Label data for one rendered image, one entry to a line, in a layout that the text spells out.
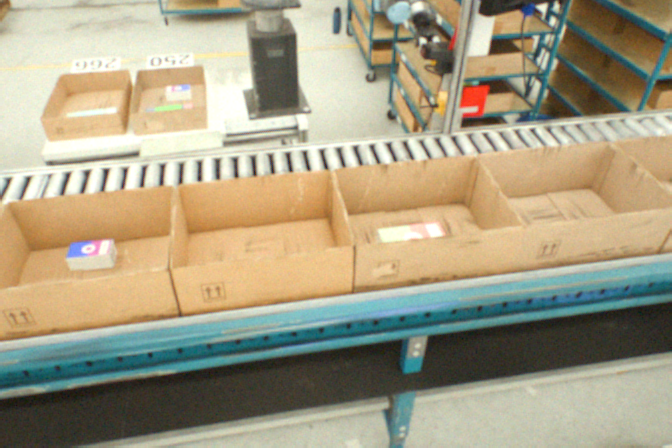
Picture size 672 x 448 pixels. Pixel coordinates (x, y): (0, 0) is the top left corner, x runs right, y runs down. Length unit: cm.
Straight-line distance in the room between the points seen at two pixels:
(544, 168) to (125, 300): 114
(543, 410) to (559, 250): 100
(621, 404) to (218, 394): 154
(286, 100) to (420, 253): 117
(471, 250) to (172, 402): 82
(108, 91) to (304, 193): 135
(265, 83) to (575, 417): 171
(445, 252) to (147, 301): 66
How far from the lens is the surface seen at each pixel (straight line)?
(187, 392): 147
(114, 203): 141
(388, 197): 145
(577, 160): 164
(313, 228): 142
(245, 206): 140
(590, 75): 332
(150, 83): 248
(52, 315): 127
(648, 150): 176
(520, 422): 220
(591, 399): 236
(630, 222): 143
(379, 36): 405
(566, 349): 163
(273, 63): 212
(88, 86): 254
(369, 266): 119
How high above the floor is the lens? 184
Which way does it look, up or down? 39 degrees down
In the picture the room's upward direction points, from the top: straight up
